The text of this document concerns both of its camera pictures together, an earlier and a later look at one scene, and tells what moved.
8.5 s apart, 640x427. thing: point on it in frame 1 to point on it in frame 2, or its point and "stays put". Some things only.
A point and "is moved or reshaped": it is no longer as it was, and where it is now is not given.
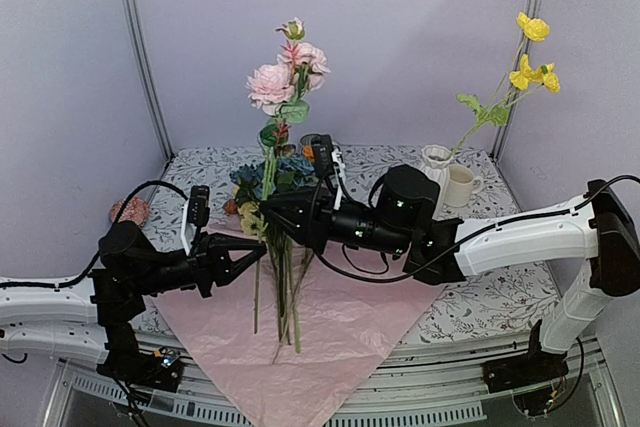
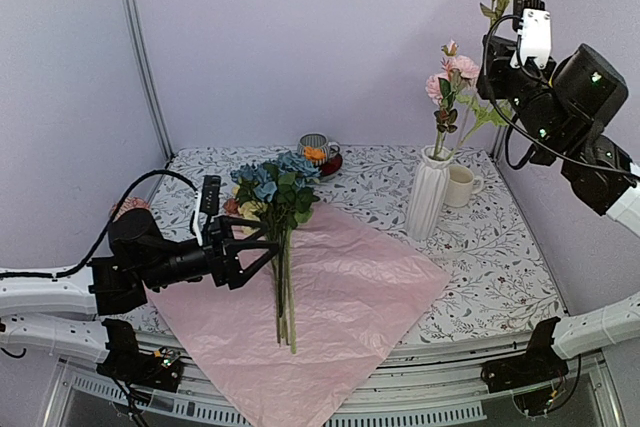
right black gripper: x=312 y=224 to x=497 y=48
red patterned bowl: x=136 y=210 stays put
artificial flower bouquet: x=282 y=169 is moved or reshaped
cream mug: x=460 y=183 stays put
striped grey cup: x=307 y=140 stays put
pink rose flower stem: x=280 y=89 to x=443 y=87
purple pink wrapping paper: x=354 y=314 stays put
